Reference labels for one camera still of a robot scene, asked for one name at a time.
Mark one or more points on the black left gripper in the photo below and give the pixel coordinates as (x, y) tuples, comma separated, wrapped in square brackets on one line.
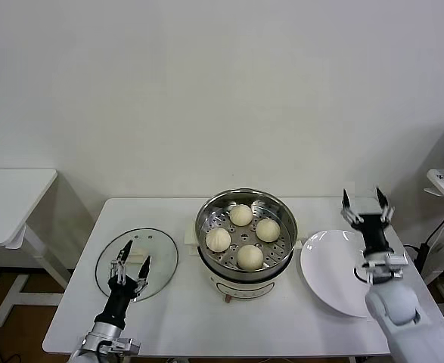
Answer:
[(119, 298)]

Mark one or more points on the white round plate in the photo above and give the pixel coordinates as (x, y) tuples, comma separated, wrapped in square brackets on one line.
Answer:
[(327, 272)]

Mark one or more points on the white side table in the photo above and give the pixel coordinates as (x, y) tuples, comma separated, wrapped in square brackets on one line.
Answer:
[(17, 196), (443, 183)]

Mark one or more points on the round glass lid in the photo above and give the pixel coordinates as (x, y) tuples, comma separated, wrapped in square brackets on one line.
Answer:
[(161, 264)]

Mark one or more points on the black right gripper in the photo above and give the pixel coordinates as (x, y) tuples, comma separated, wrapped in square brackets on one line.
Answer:
[(373, 234)]

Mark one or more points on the steel steamer pot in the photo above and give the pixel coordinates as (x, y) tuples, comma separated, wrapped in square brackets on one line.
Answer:
[(244, 289)]

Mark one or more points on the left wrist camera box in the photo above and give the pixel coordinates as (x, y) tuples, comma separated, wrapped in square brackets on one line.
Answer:
[(127, 346)]

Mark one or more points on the white steamed baozi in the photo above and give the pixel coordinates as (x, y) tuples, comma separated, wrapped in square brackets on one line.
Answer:
[(267, 230), (218, 239), (240, 215), (250, 257)]

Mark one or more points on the stainless steel steamer basket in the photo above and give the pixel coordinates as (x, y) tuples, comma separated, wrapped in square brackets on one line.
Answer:
[(282, 242)]

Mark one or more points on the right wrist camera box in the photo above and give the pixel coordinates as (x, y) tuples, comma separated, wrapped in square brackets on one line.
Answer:
[(395, 261)]

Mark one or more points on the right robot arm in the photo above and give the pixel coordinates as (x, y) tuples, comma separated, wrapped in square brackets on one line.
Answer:
[(395, 306)]

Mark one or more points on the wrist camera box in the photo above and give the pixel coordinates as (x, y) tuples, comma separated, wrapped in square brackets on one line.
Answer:
[(395, 261), (127, 346)]

